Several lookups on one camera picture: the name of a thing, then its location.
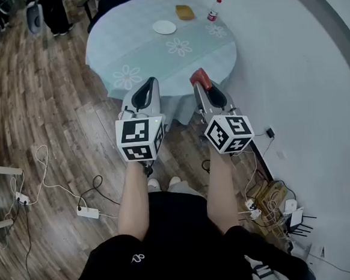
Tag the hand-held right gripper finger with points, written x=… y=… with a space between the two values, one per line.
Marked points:
x=224 y=97
x=202 y=101

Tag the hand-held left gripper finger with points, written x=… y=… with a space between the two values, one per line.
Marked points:
x=129 y=101
x=156 y=95

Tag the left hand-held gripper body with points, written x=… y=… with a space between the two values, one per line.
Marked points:
x=138 y=133

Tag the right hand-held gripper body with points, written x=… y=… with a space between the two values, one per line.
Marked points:
x=231 y=132

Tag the small red object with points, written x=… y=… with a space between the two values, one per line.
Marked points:
x=199 y=77

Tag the white plate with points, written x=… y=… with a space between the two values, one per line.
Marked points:
x=164 y=27

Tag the person's right forearm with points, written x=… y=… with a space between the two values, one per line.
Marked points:
x=221 y=190

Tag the person's left forearm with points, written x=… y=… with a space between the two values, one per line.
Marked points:
x=133 y=200

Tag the black power adapter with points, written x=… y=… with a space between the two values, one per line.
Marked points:
x=270 y=132

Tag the person's white left shoe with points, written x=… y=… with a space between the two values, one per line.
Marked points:
x=153 y=184

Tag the person's white shoe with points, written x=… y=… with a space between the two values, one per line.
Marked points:
x=153 y=184
x=174 y=181

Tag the person's white right shoe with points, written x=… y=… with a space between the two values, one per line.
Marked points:
x=174 y=181

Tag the white power strip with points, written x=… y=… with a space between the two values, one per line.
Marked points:
x=253 y=209
x=22 y=198
x=88 y=212

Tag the clear bottle with red cap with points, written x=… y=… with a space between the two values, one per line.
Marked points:
x=213 y=11

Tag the yellow sponge block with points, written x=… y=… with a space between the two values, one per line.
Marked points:
x=185 y=12

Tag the black office chair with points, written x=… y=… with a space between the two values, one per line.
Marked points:
x=104 y=6

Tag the white router with black antennas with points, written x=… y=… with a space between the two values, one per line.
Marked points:
x=296 y=216

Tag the person's black shirt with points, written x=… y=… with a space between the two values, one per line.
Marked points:
x=177 y=251

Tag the white grey office chair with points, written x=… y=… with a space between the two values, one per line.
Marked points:
x=34 y=17

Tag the white table leg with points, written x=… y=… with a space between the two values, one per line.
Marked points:
x=0 y=224
x=2 y=170

